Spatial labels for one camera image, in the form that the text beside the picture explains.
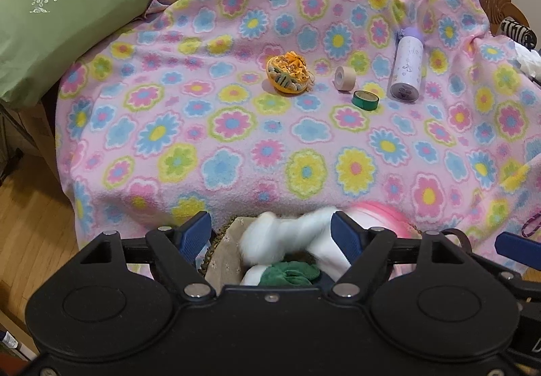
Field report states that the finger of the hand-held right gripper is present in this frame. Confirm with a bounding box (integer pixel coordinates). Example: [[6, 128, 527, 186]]
[[495, 231, 541, 268], [469, 251, 541, 305]]

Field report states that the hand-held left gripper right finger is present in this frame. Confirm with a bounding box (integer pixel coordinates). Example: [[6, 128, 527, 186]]
[[331, 209, 466, 301]]

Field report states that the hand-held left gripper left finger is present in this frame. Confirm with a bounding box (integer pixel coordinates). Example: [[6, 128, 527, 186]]
[[78, 210, 214, 301]]

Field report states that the woven basket with beige lining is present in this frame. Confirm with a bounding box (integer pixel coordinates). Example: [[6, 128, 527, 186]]
[[202, 216, 473, 286]]

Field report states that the white pink striped cloth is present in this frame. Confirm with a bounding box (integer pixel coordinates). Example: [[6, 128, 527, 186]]
[[304, 201, 421, 280]]

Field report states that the white tissue pack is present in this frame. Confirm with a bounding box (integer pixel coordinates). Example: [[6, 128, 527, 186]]
[[242, 265, 265, 286]]

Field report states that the green velvet scrunchie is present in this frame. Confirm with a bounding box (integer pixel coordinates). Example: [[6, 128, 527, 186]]
[[258, 260, 321, 286]]

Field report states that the white plush toy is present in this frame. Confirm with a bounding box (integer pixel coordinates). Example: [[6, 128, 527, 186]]
[[238, 207, 336, 269]]

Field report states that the green tape roll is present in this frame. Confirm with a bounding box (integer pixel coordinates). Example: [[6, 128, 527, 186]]
[[352, 90, 380, 110]]

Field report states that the beige tape roll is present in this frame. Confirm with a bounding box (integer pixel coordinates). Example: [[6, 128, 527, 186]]
[[334, 66, 356, 92]]

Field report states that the pink floral fleece blanket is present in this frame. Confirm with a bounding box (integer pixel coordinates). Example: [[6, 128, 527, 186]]
[[55, 0, 541, 288]]

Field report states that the white purple bottle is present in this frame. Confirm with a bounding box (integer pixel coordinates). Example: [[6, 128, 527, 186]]
[[389, 26, 424, 102]]

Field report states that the crumpled white tissue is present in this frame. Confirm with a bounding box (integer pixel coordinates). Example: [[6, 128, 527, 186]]
[[513, 42, 541, 83]]

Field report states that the zebra striped item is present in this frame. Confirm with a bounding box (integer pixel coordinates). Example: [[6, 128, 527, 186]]
[[499, 19, 538, 49]]

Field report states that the green printed cloth bag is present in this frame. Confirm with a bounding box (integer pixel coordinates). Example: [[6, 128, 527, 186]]
[[0, 0, 160, 110]]

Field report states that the purple braided strap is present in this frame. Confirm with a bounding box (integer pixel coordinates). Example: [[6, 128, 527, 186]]
[[521, 212, 541, 238]]

